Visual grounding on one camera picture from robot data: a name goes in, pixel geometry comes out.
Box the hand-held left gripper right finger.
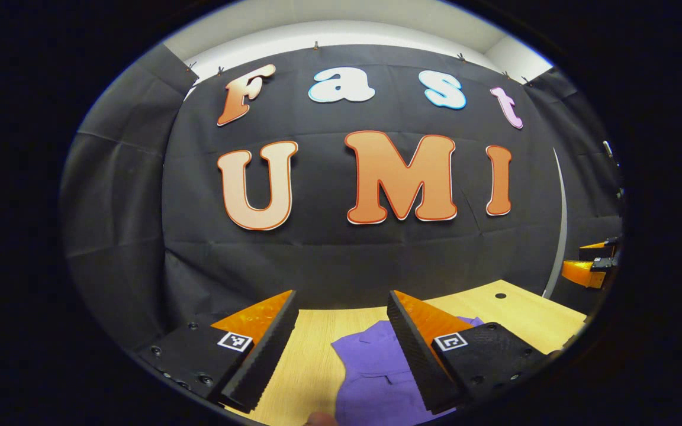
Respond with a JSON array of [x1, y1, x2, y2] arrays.
[[387, 290, 550, 415]]

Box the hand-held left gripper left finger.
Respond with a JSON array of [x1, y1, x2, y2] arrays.
[[136, 289, 300, 414]]

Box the purple knit shirt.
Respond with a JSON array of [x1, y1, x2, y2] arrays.
[[331, 316, 487, 426]]

